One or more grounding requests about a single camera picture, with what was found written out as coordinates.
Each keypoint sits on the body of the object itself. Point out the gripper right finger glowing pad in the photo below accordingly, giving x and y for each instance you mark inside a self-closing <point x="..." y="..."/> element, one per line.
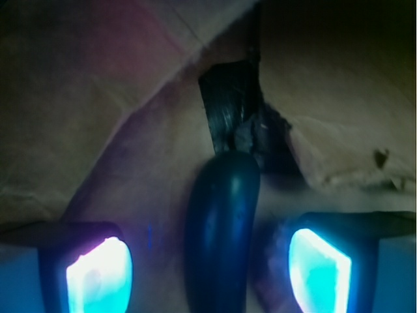
<point x="354" y="262"/>

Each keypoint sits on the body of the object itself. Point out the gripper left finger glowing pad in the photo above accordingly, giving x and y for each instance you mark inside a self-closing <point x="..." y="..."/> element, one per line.
<point x="65" y="267"/>

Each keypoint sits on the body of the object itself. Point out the dark green plastic pickle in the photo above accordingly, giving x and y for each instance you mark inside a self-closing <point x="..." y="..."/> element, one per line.
<point x="218" y="232"/>

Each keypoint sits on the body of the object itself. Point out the brown paper bag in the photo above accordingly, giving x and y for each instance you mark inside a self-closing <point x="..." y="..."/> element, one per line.
<point x="102" y="118"/>

